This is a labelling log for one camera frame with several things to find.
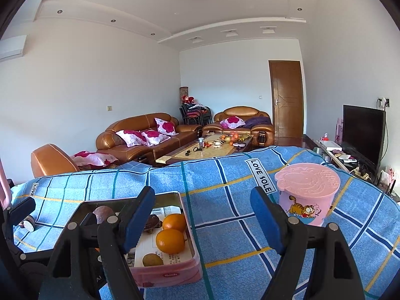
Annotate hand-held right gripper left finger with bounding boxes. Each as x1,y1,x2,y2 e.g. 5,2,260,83
37,186,156,300

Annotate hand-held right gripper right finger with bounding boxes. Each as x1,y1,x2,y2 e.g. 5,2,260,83
250,186,366,300

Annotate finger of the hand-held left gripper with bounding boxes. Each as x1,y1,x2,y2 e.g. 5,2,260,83
3,196,37,232
11,239,60,268

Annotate dark brown mangosteen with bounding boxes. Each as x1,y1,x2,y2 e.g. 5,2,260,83
144,214,164,235

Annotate orange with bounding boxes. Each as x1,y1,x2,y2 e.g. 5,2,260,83
162,213,187,233
155,229,186,254

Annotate brown passion fruit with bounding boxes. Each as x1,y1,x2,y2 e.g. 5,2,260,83
93,205,116,225

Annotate pink metal tin box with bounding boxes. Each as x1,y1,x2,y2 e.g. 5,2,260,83
67,192,203,289

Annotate pink plastic stool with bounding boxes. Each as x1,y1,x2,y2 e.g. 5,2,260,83
0,159,13,211

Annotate pink cartoon cat cup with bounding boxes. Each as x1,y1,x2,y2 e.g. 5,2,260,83
274,162,341,227

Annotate small brown kiwi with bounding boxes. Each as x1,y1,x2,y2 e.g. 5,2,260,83
142,253,164,267

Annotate brown leather chaise sofa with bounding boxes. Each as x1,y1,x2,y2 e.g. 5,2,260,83
30,144,126,179

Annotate blue plaid blanket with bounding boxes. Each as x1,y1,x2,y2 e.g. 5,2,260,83
0,145,400,300

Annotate wooden coffee table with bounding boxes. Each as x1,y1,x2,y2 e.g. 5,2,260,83
155,133,254,166

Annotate white pillow magenta flowers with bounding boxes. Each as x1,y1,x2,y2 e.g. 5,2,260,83
140,129,171,146
70,150,120,167
115,129,151,148
219,116,246,129
154,118,177,137

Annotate plate of oranges and bananas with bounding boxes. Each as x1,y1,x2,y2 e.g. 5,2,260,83
219,133,251,146

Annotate low television stand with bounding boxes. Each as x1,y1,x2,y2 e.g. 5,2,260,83
312,137,400,201

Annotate long brown leather sofa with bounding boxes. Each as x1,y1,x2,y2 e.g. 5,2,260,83
95,112,204,164

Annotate purple blanket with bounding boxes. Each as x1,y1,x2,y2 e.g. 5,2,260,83
243,116,272,129

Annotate flat white box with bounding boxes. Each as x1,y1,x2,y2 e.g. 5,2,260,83
319,140,343,151

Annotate wide brown leather armchair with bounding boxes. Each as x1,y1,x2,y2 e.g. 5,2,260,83
202,106,273,146

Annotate stacked dark chairs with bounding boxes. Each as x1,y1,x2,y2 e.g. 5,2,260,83
179,101,213,126

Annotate brown wooden door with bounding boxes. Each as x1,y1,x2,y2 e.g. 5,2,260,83
268,60,305,138

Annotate black television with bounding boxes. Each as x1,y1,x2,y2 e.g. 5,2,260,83
342,104,387,173

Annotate white air conditioner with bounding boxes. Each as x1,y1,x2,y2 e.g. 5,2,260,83
0,35,28,62

